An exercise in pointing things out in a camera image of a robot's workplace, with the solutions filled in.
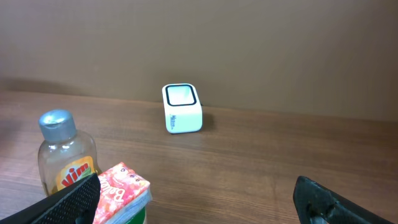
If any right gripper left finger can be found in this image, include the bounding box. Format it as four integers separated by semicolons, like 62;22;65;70
1;173;101;224

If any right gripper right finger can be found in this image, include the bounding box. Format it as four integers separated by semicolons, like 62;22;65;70
293;176;392;224

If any red tissue pack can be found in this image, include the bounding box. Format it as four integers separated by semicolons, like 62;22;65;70
93;162;152;224

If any yellow Vim dish soap bottle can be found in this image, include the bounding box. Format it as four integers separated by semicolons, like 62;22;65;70
38;109;101;196

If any white barcode scanner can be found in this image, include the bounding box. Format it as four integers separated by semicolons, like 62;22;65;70
162;83;203;134

